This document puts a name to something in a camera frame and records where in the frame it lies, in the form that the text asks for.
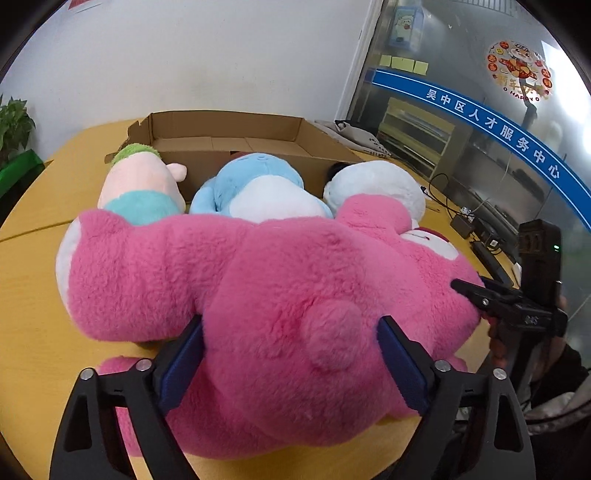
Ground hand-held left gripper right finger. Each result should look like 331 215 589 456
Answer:
378 315 539 480

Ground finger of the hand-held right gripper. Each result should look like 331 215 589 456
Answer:
479 275 525 302
450 278 522 321

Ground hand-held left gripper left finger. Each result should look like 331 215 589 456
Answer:
48 315 205 480

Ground large pink plush bear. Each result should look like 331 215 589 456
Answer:
55 194 485 460

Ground white round plush toy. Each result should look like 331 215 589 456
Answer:
323 159 426 222

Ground pink doll with green hair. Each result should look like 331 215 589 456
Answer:
98 143 189 217

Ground blue plush toy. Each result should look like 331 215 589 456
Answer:
190 152 333 219

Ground cardboard box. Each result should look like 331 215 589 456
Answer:
105 111 365 204

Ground person's right forearm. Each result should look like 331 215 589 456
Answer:
531 342 591 407

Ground person's right hand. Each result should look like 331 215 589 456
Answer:
488 323 508 367

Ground black power strip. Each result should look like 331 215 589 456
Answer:
471 240 513 287

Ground grey fleece garment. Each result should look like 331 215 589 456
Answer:
526 383 591 435

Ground yellow shelf unit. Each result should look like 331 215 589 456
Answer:
378 97 451 178

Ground blue banner strip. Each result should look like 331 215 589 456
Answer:
372 68 591 217

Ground grey cloth bag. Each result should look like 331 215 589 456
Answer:
314 119 393 158

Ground round festive window sticker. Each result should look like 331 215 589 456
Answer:
486 39 552 97

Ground green potted plant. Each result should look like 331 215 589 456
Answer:
0 95 37 162

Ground black cable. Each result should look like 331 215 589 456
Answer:
427 173 472 232

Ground cartoon wall poster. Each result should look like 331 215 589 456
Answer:
387 0 428 49

